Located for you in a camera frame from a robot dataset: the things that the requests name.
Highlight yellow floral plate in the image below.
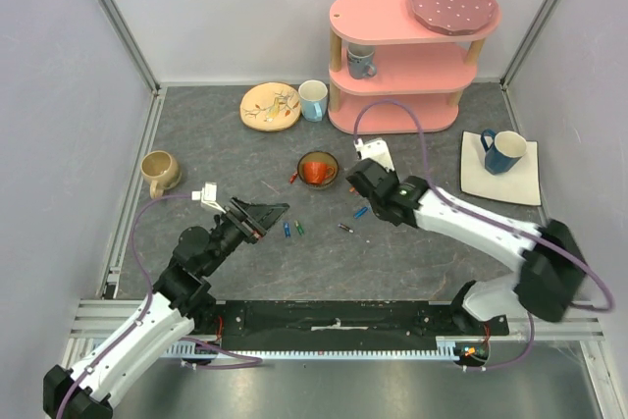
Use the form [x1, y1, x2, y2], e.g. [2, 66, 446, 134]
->
[239, 82, 301, 131]

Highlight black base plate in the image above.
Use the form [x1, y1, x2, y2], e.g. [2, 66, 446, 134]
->
[193, 300, 509, 348]

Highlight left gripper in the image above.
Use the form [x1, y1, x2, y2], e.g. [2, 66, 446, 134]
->
[202, 194, 289, 275]

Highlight pink three-tier shelf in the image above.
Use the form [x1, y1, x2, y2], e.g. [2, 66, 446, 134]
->
[328, 0, 501, 134]

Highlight light blue mug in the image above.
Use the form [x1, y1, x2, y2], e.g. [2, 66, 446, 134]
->
[298, 79, 328, 122]

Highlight orange cup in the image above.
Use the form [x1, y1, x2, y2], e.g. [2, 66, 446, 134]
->
[302, 161, 337, 186]

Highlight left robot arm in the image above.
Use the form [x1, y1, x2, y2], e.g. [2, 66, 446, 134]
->
[42, 185, 289, 418]

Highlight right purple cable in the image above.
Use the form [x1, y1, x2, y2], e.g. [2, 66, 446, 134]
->
[353, 99, 615, 372]

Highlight dark blue mug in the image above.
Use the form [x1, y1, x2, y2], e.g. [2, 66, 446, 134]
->
[480, 130, 527, 175]

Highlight grey mug on shelf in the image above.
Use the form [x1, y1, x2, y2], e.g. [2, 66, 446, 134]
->
[346, 43, 377, 79]

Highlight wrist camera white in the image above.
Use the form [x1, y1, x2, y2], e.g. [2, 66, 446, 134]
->
[191, 182, 226, 213]
[354, 137, 394, 171]

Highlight pink dotted plate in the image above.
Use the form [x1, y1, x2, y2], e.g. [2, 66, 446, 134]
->
[409, 0, 499, 36]

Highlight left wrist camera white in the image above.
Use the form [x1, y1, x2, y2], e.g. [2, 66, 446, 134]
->
[191, 182, 226, 213]

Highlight beige mug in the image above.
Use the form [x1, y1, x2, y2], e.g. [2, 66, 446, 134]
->
[140, 150, 182, 199]

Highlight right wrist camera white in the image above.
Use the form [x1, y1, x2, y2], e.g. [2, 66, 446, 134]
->
[354, 137, 394, 171]

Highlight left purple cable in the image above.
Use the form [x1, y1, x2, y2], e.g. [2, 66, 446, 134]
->
[56, 192, 264, 419]

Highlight white cable duct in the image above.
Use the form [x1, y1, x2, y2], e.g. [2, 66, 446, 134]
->
[161, 335, 492, 361]

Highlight purple cable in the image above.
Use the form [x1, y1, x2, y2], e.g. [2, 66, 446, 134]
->
[353, 99, 615, 372]
[56, 192, 264, 419]

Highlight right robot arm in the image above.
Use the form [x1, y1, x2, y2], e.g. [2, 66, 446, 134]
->
[346, 158, 586, 335]

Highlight white square plate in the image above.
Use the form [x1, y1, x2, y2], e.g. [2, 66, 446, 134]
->
[460, 131, 541, 206]

